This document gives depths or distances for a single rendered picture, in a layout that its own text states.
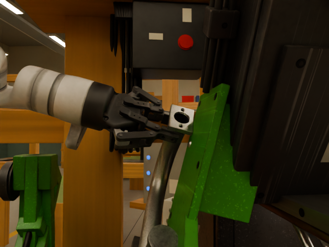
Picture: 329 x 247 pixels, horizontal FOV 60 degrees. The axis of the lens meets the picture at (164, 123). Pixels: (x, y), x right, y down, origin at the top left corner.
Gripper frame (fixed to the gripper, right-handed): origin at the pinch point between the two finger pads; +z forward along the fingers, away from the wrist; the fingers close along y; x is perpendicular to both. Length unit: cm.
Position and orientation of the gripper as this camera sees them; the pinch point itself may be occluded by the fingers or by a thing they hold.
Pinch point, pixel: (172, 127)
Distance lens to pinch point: 47.3
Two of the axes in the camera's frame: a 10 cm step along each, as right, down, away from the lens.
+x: -2.6, 6.9, 6.7
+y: 1.2, -6.7, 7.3
